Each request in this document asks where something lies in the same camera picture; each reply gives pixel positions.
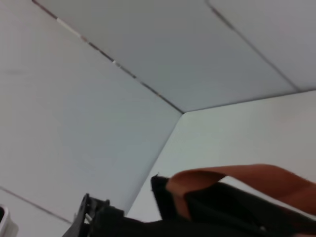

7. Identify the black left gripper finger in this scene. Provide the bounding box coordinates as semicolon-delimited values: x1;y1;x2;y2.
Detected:
78;193;124;219
61;212;110;237

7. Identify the black bag with orange handles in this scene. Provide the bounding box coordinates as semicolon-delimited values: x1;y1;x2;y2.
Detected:
108;163;316;237

